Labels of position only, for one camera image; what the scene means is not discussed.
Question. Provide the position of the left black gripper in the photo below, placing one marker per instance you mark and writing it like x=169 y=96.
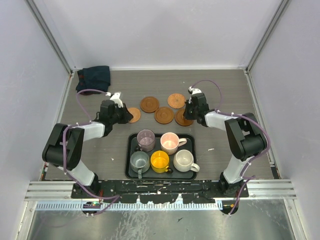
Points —
x=127 y=116

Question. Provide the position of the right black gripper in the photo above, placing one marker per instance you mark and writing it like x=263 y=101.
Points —
x=187 y=105

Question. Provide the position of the light orange coaster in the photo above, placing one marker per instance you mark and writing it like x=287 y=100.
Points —
x=135 y=112

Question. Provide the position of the woven rattan coaster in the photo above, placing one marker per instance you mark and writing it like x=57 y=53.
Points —
x=176 y=101

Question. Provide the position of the dark wooden coaster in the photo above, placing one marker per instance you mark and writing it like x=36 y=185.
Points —
x=164 y=115
x=180 y=119
x=149 y=104

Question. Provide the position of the purple mug black handle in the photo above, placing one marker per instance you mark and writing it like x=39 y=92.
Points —
x=146 y=141

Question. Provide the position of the pink ceramic mug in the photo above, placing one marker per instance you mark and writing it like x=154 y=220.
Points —
x=169 y=142

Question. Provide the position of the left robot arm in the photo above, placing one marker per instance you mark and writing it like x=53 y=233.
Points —
x=65 y=143

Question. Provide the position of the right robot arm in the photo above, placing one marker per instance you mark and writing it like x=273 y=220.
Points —
x=246 y=138

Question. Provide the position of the black plastic tray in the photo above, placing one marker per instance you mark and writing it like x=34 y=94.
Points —
x=151 y=174

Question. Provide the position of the grey stoneware mug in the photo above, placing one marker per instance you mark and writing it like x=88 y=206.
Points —
x=140 y=163

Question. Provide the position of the dark blue folded cloth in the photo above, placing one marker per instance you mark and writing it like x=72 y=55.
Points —
x=96 y=78

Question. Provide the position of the white speckled mug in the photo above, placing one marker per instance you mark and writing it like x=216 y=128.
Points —
x=184 y=161

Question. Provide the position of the yellow mug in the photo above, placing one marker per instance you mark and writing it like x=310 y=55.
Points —
x=160 y=162

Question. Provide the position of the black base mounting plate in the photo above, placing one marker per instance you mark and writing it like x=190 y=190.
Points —
x=164 y=191

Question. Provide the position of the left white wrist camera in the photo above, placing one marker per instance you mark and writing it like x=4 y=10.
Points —
x=116 y=98

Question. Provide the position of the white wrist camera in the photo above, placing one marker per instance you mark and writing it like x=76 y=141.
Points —
x=193 y=90
x=116 y=98

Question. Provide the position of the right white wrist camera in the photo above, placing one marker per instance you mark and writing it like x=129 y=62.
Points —
x=193 y=90

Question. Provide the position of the perforated cable duct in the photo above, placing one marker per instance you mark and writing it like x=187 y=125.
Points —
x=138 y=206

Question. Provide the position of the aluminium frame rail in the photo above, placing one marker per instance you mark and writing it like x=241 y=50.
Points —
x=256 y=188

